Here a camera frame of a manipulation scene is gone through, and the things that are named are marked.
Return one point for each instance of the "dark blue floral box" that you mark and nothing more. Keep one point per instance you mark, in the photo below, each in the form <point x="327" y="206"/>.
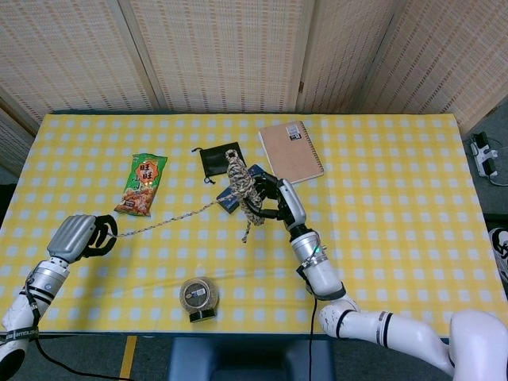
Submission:
<point x="228" y="204"/>

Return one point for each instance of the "white power strip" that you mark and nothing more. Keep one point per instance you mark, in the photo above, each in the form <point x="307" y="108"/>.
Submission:
<point x="485" y="156"/>

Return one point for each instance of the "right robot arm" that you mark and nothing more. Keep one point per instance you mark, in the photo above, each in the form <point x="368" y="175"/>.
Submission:
<point x="321" y="270"/>

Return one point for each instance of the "green snack bag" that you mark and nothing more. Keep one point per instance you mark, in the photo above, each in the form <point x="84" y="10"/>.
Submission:
<point x="141" y="186"/>

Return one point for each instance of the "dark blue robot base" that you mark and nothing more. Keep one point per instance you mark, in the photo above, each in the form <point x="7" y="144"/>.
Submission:
<point x="250" y="361"/>

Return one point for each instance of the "woven folding screen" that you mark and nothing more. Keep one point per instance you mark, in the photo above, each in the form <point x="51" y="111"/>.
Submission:
<point x="222" y="51"/>

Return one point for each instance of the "yellow floor tape strip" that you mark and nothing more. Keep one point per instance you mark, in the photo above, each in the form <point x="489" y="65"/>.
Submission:
<point x="128" y="359"/>

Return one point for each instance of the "brown spiral notebook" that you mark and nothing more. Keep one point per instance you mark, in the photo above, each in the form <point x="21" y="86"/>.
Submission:
<point x="291" y="155"/>

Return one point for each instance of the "round jar with black lid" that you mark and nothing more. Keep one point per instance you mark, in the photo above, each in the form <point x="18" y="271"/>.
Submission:
<point x="198" y="295"/>

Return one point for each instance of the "yellow checkered tablecloth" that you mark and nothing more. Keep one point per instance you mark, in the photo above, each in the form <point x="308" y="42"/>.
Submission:
<point x="397" y="258"/>

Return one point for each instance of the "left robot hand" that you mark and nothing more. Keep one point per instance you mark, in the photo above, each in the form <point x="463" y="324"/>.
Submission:
<point x="71" y="238"/>

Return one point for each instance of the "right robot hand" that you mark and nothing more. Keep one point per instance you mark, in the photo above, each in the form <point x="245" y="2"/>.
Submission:
<point x="291" y="206"/>

